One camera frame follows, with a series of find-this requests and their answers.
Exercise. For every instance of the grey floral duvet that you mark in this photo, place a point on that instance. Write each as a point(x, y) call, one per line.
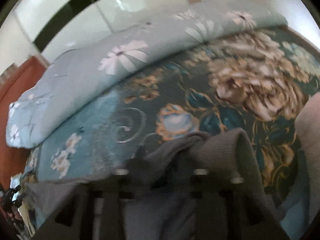
point(79, 75)

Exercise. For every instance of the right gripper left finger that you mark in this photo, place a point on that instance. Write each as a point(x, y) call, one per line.
point(84, 209)

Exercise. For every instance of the teal floral bedsheet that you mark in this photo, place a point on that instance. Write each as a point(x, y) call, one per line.
point(258, 81)

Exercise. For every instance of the grey knit sweater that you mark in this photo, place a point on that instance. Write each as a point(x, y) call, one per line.
point(162, 205)

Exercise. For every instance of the red wooden headboard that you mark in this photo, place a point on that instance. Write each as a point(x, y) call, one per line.
point(14, 82)

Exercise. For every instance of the white glossy wardrobe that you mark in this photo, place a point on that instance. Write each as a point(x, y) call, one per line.
point(48, 28)

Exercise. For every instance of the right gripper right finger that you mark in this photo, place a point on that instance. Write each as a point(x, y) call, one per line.
point(227, 210)

